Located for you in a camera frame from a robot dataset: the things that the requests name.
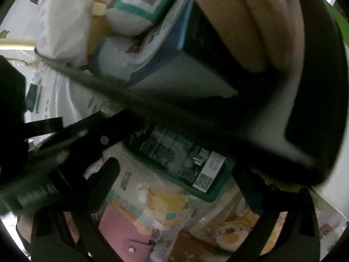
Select person's left forearm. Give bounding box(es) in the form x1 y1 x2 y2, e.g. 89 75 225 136
15 213 34 252

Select yellow printed packet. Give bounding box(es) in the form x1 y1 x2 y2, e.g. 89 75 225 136
177 202 276 261

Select pale yellow curved strip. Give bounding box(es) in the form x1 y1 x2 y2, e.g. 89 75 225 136
0 39 36 52

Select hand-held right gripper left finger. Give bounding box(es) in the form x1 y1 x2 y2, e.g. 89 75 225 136
30 157 121 262

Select pink pouch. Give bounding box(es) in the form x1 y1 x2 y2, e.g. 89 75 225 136
98 204 153 261

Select teal white tissue pack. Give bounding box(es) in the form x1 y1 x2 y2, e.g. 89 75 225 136
105 0 186 36

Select black plastic sheet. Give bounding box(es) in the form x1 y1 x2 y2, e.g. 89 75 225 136
24 117 64 137

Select white blue tissue pack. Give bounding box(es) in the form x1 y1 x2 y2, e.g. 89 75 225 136
91 34 156 81

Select beige plush toy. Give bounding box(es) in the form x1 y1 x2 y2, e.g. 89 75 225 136
188 0 304 73

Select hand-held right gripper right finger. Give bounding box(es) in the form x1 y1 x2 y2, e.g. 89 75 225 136
232 168 321 262

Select green box white label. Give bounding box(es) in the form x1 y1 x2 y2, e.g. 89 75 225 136
121 121 236 203

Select clear yellow teal packet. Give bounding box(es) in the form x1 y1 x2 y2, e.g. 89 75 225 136
106 186 197 235

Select dark green card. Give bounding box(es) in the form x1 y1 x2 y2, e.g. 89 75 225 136
25 84 42 113

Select bright green sheet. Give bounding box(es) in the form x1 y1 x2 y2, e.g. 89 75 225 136
326 0 349 50

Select white plastic bag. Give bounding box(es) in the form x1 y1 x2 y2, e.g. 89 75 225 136
34 0 97 67

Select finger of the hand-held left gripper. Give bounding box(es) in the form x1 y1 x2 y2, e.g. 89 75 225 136
33 109 145 170

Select blue grey box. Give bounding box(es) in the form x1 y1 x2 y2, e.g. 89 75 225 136
131 0 270 99

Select white packet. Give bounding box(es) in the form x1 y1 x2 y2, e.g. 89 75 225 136
83 142 153 200

